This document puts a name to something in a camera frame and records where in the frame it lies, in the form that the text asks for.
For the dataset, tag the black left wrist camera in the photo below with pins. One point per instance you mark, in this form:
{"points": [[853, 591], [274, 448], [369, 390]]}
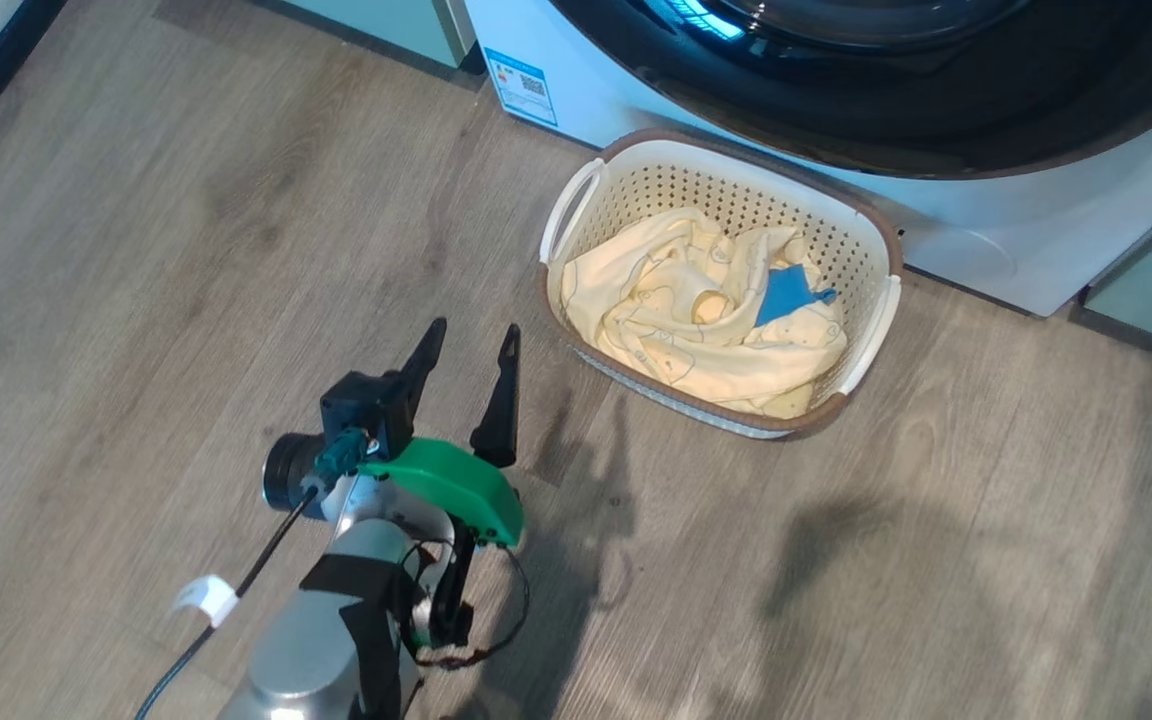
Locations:
{"points": [[366, 405]]}

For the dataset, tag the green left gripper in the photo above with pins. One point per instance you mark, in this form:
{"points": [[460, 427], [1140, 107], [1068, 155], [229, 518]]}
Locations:
{"points": [[456, 485]]}

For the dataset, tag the blue white energy label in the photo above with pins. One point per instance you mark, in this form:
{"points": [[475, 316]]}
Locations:
{"points": [[521, 88]]}

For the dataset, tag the round white filter cover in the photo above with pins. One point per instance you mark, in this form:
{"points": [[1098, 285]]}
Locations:
{"points": [[966, 255]]}

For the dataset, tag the black round washing machine door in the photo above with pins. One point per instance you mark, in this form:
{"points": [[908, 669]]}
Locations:
{"points": [[936, 110]]}

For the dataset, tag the white washing machine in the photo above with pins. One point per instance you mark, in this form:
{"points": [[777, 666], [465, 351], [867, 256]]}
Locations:
{"points": [[616, 100]]}

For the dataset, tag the white perforated laundry basket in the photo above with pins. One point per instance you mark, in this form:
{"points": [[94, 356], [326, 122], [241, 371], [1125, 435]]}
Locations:
{"points": [[836, 240]]}

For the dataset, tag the yellow garment with blue trim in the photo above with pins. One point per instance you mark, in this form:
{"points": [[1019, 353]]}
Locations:
{"points": [[656, 300]]}

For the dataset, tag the dark grey cabinet plinth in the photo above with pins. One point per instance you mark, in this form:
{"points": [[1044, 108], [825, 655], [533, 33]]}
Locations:
{"points": [[1136, 340]]}

